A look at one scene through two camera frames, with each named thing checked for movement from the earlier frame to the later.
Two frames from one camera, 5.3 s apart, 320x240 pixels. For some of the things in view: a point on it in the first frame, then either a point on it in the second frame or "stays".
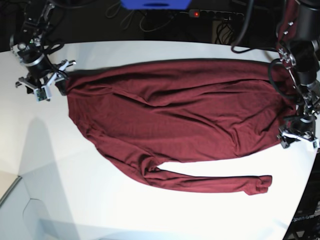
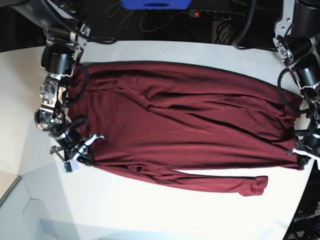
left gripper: (60, 84) to (66, 164)
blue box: (156, 4) stays
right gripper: (307, 135) to (302, 153)
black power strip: (215, 14) stays
